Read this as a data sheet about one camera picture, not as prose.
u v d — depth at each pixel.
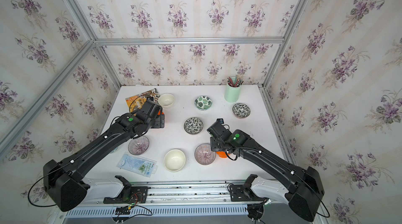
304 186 0.39
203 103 1.08
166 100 1.07
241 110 1.04
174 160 0.84
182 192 0.75
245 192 0.66
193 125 0.96
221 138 0.57
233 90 1.03
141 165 0.82
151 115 0.60
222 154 0.82
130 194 0.69
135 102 1.08
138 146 0.88
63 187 0.37
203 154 0.85
